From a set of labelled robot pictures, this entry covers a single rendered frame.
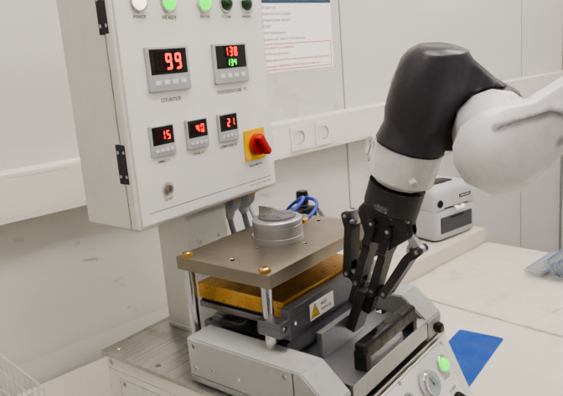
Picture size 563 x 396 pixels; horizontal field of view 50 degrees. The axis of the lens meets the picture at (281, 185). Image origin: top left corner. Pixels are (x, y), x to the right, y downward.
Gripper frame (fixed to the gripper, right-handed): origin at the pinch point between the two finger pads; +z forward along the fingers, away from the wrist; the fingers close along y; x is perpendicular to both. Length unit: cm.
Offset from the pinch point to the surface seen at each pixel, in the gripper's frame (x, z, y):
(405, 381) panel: 1.7, 8.3, 9.3
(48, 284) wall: -7, 32, -67
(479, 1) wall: 174, -32, -61
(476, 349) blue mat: 45, 26, 9
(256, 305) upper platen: -10.2, 1.8, -11.1
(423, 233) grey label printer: 95, 31, -26
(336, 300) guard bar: -0.1, 1.1, -4.0
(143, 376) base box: -17.0, 21.1, -24.9
